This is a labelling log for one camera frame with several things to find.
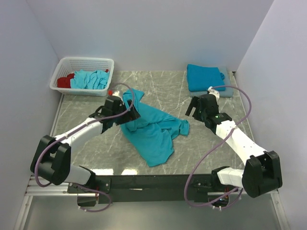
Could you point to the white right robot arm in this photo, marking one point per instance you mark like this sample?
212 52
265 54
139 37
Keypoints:
262 169

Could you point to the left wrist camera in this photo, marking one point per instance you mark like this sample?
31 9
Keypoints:
117 93

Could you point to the teal t-shirt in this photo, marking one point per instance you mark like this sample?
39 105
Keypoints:
152 134
201 78

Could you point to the crumpled light blue shirt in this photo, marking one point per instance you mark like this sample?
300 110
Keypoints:
89 80

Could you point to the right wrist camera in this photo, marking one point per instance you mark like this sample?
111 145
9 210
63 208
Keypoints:
214 92

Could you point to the red shirt in basket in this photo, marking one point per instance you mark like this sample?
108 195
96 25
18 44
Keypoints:
64 82

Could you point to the folded grey-blue t-shirt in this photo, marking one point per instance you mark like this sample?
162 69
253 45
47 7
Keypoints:
227 93

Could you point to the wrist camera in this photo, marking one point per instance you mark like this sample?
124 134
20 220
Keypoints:
117 93
214 92

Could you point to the white plastic laundry basket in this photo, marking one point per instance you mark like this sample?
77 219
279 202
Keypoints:
69 65

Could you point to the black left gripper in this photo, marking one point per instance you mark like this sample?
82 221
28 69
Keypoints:
133 113

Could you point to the folded teal t-shirt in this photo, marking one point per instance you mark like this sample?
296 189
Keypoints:
201 78

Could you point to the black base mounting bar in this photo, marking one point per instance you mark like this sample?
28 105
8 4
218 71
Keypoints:
142 188

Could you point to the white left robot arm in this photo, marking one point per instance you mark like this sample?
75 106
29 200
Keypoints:
52 159

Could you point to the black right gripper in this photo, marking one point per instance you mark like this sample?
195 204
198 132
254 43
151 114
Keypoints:
194 101

